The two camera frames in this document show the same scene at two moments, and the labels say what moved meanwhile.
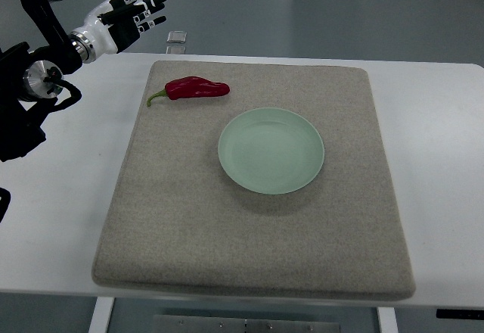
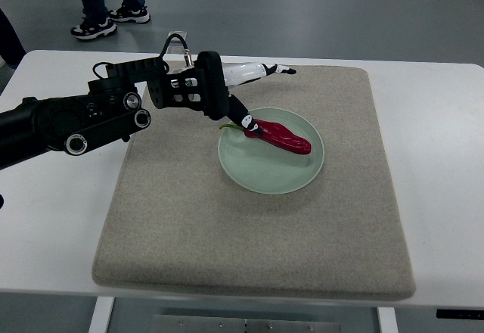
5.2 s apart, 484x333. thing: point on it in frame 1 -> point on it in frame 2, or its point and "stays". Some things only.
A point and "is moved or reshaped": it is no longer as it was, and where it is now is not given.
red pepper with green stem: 191,87 is moved or reshaped
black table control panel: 460,313 stays
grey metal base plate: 206,324 stays
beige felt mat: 178,221 stays
